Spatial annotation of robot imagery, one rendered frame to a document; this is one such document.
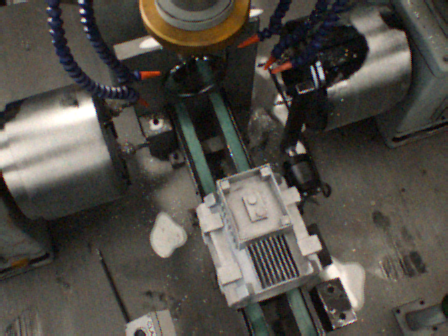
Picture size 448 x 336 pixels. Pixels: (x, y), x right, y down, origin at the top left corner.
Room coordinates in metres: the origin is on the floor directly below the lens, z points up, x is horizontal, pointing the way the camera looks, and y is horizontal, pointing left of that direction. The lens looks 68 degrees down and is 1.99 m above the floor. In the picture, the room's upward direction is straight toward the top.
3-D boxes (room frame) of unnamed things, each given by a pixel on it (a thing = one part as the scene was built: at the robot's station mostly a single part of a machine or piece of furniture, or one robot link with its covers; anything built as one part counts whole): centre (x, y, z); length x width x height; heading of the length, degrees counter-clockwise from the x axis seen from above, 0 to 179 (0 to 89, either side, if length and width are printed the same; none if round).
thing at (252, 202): (0.28, -0.06, 1.11); 0.12 x 0.11 x 0.07; 19
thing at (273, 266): (0.24, -0.07, 1.02); 0.20 x 0.19 x 0.19; 19
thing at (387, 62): (0.64, -0.28, 1.04); 0.41 x 0.25 x 0.25; 109
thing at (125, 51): (0.67, 0.08, 0.97); 0.30 x 0.11 x 0.34; 109
